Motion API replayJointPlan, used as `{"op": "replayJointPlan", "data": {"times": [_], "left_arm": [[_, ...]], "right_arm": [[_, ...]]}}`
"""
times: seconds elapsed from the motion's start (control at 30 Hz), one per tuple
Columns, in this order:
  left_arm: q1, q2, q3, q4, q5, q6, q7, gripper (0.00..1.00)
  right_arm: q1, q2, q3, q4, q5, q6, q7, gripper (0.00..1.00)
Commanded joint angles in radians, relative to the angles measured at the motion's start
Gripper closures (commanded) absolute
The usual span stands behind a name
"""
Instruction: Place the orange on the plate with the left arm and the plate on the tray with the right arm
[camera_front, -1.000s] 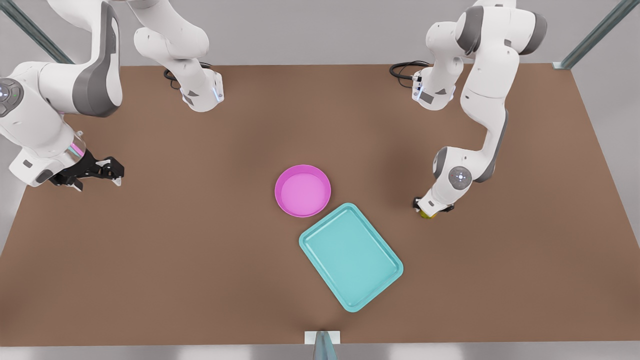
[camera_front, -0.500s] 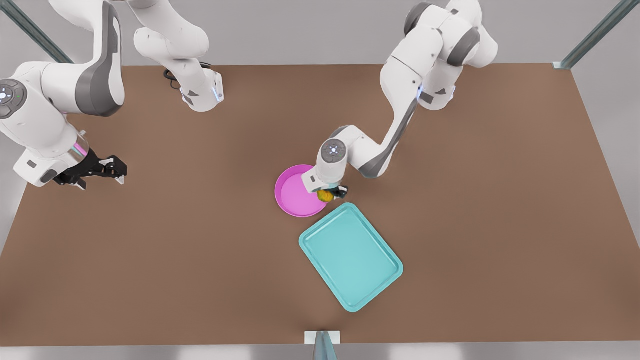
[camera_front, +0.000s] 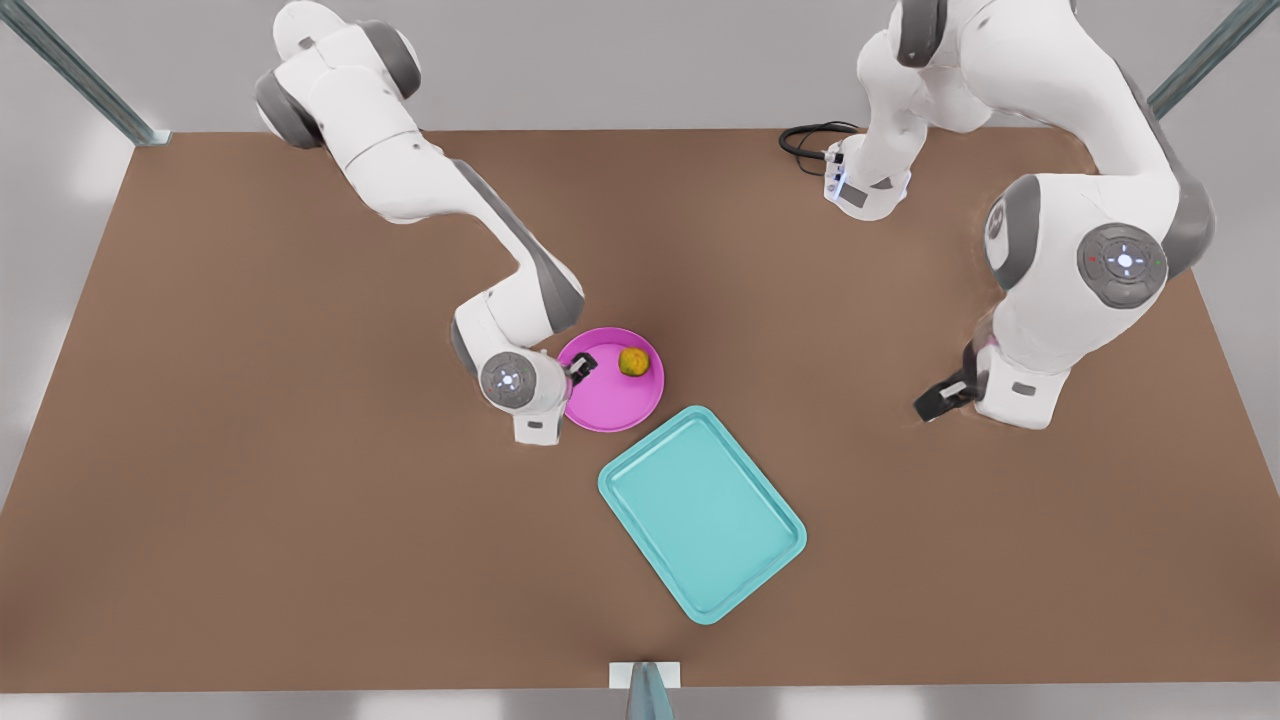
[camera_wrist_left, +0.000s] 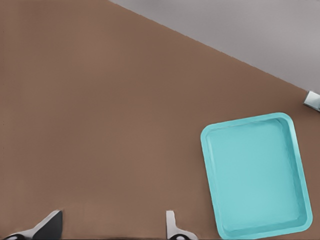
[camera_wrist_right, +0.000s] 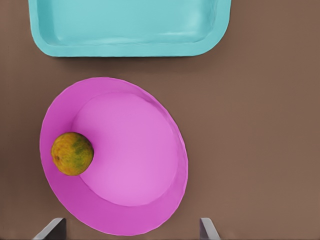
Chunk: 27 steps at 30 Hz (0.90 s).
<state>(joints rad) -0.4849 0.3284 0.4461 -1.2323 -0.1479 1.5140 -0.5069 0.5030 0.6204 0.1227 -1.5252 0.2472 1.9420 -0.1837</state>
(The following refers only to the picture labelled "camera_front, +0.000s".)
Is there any pink round plate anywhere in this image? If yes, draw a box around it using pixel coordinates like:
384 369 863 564
556 327 666 434

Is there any teal rectangular tray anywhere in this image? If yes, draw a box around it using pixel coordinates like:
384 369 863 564
597 405 808 626

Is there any black cable loop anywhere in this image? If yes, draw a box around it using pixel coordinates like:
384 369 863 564
779 122 863 177

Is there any silver frame post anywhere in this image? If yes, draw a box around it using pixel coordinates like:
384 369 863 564
1147 0 1280 119
609 660 682 720
0 0 172 148

